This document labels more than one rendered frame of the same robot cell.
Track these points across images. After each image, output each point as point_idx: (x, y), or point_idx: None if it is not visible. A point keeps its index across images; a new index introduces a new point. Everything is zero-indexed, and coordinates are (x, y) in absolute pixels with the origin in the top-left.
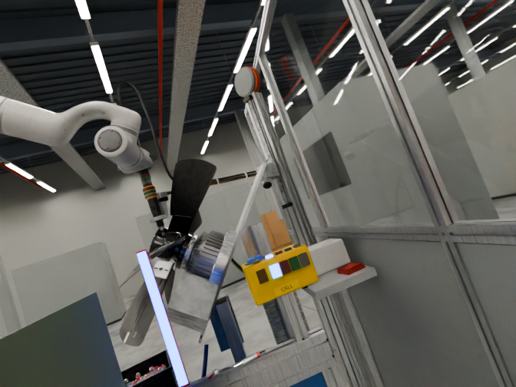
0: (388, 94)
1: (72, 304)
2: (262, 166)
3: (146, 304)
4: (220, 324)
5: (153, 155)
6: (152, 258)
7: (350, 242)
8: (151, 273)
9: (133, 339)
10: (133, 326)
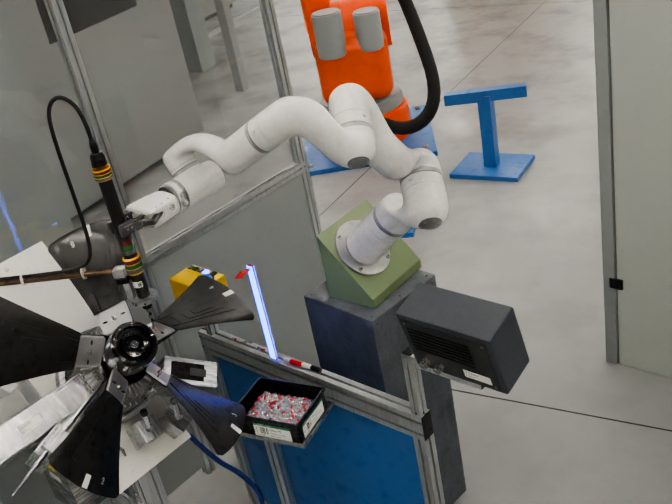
0: (114, 167)
1: (332, 224)
2: (37, 247)
3: (202, 397)
4: None
5: (126, 209)
6: (229, 288)
7: None
8: None
9: (239, 416)
10: (226, 417)
